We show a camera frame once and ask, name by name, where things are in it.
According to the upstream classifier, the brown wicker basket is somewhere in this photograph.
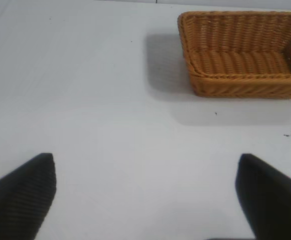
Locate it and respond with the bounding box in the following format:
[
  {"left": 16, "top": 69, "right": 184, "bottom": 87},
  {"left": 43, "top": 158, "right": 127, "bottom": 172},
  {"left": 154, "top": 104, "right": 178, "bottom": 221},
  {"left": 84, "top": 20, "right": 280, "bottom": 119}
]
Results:
[{"left": 177, "top": 10, "right": 291, "bottom": 100}]

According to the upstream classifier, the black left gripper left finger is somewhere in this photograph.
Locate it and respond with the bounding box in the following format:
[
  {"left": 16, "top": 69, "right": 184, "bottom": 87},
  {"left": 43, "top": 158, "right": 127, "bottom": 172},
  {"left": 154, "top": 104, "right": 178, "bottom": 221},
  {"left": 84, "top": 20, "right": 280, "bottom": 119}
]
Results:
[{"left": 0, "top": 152, "right": 57, "bottom": 240}]

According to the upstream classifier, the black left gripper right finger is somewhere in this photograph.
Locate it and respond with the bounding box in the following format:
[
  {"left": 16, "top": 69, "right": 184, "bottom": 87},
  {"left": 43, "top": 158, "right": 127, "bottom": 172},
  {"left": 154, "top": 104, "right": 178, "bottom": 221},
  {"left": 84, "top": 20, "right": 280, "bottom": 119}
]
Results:
[{"left": 234, "top": 153, "right": 291, "bottom": 240}]

